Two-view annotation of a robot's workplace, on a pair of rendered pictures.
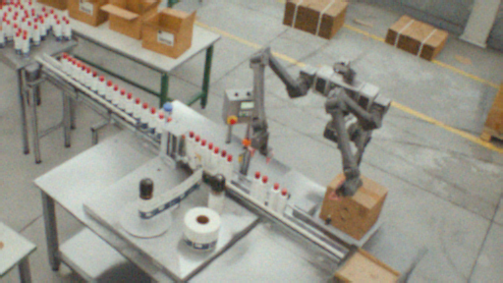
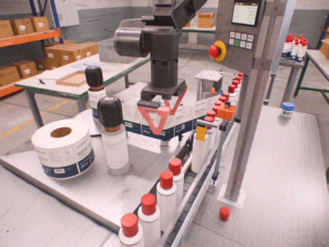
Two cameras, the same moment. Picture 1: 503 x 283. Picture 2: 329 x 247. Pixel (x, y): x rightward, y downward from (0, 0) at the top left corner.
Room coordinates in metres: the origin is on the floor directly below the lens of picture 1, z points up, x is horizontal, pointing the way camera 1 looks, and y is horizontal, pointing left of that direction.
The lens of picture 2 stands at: (2.85, -0.56, 1.46)
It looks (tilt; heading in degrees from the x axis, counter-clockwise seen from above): 31 degrees down; 85
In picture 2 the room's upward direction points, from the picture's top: straight up
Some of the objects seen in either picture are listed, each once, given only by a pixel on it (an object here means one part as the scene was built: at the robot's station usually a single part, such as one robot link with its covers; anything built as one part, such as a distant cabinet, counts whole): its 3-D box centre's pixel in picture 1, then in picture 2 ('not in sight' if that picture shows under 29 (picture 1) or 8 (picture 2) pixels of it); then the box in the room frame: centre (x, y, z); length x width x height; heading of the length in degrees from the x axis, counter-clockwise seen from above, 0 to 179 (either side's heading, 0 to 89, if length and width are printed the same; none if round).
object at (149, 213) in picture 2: (274, 197); (149, 227); (2.84, -0.25, 0.98); 0.05 x 0.05 x 0.20
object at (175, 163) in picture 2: (255, 186); (174, 188); (2.92, -0.14, 0.98); 0.05 x 0.05 x 0.20
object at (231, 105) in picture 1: (239, 106); (247, 32); (3.13, 0.03, 1.38); 0.17 x 0.10 x 0.19; 112
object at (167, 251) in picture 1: (169, 213); (119, 136); (2.70, 0.34, 0.86); 0.80 x 0.67 x 0.05; 57
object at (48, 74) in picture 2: not in sight; (50, 75); (1.91, 1.52, 0.81); 0.38 x 0.36 x 0.02; 64
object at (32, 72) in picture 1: (31, 86); not in sight; (3.97, 1.68, 0.71); 0.15 x 0.12 x 0.34; 147
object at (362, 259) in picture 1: (367, 274); not in sight; (2.45, -0.84, 0.85); 0.30 x 0.26 x 0.04; 57
